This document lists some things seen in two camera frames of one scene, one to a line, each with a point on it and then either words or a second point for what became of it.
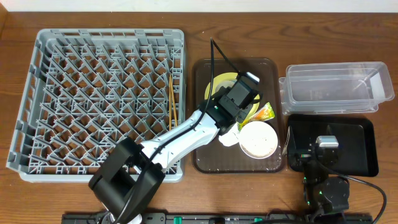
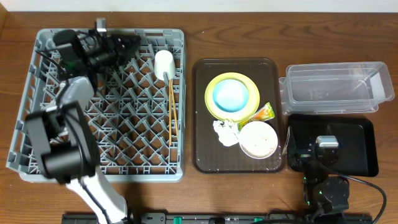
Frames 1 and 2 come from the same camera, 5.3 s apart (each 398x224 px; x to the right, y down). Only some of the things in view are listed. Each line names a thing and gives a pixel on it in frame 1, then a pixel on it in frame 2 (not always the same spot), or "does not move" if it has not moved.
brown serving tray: x=212 y=157 does not move
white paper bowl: x=258 y=140 does not move
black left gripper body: x=245 y=115 to x=112 y=43
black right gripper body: x=306 y=156 does not move
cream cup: x=226 y=84 to x=164 y=63
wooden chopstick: x=173 y=100 does not move
